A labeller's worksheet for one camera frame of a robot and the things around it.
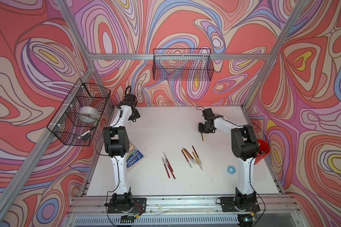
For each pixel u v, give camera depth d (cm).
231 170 85
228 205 73
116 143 59
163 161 89
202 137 101
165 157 91
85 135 72
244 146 57
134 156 88
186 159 90
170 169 86
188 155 91
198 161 89
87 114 72
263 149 80
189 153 93
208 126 90
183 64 96
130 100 83
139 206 72
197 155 91
